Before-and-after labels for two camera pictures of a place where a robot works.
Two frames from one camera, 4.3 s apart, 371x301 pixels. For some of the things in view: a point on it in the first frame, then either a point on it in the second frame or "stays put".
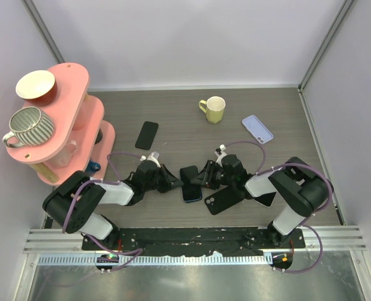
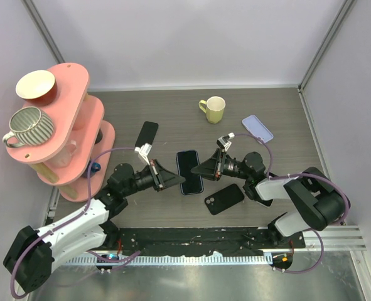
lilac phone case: (257, 129) stays put
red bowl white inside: (38, 88) stays put
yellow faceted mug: (214, 108) stays put
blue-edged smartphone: (192, 193) → (186, 160)
